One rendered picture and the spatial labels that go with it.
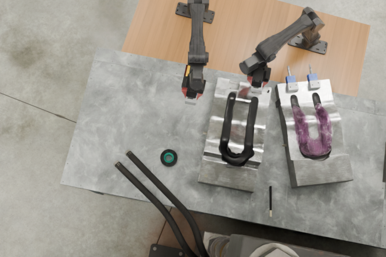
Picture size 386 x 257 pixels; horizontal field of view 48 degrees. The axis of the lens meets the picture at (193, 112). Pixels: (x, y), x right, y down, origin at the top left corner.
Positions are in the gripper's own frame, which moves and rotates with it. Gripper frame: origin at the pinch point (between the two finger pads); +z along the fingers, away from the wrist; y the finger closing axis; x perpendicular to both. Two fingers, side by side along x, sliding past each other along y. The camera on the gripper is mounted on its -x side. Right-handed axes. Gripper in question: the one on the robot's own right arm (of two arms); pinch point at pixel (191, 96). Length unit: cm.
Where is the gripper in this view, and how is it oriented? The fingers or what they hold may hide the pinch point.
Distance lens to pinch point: 199.5
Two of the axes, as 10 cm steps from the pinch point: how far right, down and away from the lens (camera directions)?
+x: 1.5, -7.3, 6.7
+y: 9.8, 1.9, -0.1
